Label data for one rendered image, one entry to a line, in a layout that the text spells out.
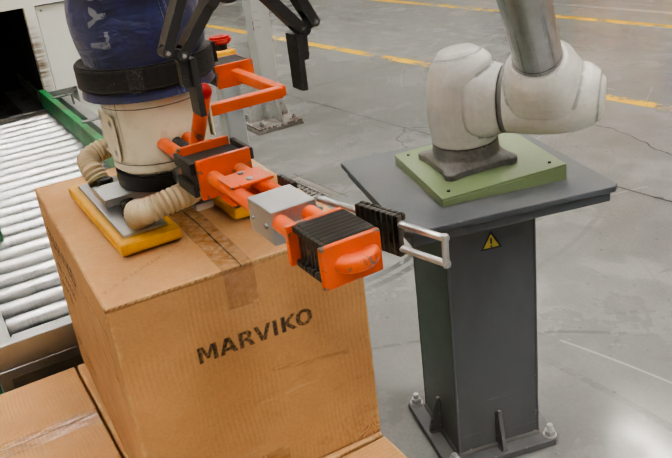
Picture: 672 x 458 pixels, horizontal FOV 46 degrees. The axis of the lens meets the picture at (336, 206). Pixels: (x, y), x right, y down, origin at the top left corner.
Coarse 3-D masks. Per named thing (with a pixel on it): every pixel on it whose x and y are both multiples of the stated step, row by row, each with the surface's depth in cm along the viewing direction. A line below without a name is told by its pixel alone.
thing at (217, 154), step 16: (192, 144) 117; (208, 144) 118; (224, 144) 119; (240, 144) 116; (176, 160) 115; (192, 160) 114; (208, 160) 111; (224, 160) 112; (240, 160) 113; (192, 176) 113; (192, 192) 113; (208, 192) 112
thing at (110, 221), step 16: (112, 176) 149; (80, 192) 144; (96, 208) 136; (112, 208) 134; (96, 224) 132; (112, 224) 128; (160, 224) 126; (176, 224) 126; (112, 240) 124; (128, 240) 122; (144, 240) 122; (160, 240) 124
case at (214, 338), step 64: (64, 192) 153; (64, 256) 140; (128, 256) 123; (192, 256) 120; (256, 256) 118; (128, 320) 110; (192, 320) 115; (256, 320) 120; (320, 320) 126; (128, 384) 113; (192, 384) 118; (256, 384) 124; (320, 384) 130; (128, 448) 135; (192, 448) 122; (256, 448) 127; (320, 448) 134
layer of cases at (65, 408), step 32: (32, 384) 166; (64, 384) 164; (0, 416) 157; (32, 416) 155; (64, 416) 154; (96, 416) 153; (0, 448) 147; (32, 448) 146; (64, 448) 145; (96, 448) 144; (352, 448) 136; (384, 448) 135
